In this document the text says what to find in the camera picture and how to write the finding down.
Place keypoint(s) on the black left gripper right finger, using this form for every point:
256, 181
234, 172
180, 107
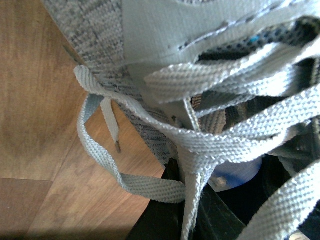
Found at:
215, 221

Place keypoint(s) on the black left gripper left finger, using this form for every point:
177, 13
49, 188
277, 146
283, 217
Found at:
159, 221

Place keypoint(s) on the grey knit sneaker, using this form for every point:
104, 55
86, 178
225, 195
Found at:
224, 93

